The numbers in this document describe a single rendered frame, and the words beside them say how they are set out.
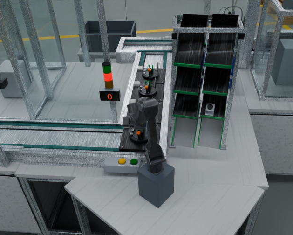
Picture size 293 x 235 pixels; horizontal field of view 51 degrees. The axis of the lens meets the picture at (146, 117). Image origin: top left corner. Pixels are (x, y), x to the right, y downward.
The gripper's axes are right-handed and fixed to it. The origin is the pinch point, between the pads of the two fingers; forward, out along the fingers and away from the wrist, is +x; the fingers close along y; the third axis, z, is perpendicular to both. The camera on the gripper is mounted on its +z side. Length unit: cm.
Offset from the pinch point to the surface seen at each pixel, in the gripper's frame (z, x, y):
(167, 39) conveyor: 90, 115, -11
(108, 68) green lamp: 29.6, -14.2, 17.3
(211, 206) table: -45, -16, -42
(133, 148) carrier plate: -15.6, -1.0, 3.1
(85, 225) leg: -68, 15, 35
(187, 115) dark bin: 3.8, -13.1, -28.0
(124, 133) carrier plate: -6.9, 8.4, 10.5
